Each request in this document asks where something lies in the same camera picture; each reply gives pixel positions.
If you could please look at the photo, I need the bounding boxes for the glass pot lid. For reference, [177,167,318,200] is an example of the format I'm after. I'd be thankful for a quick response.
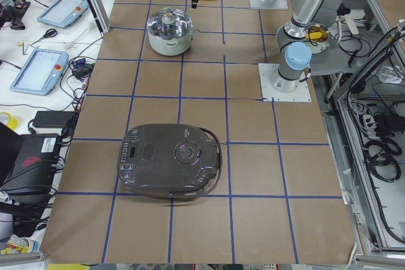
[147,7,193,40]

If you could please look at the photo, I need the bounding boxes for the pale green electric pot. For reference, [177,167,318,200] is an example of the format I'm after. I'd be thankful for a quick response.
[147,25,196,56]

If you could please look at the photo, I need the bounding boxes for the blue teach pendant far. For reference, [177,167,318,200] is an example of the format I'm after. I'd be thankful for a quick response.
[37,0,89,28]

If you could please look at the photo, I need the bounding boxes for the blue teach pendant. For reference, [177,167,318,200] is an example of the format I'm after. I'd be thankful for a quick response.
[37,0,89,28]
[10,48,69,95]

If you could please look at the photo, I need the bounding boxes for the steel bowl on chair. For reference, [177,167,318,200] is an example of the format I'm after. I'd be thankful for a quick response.
[304,23,330,54]

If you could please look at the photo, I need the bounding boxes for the blue teach pendant near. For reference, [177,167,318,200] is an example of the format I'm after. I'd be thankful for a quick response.
[10,48,69,95]

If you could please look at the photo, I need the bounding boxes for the black power adapter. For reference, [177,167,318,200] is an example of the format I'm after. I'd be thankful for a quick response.
[32,111,73,128]

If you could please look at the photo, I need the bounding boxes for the yellow tape roll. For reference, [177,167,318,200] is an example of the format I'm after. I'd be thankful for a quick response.
[0,112,18,130]

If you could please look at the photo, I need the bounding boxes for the black box red logo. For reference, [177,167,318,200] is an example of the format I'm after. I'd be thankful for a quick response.
[1,133,61,196]

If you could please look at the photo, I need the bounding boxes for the black handled scissors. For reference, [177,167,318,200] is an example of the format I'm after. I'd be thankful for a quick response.
[32,28,58,45]

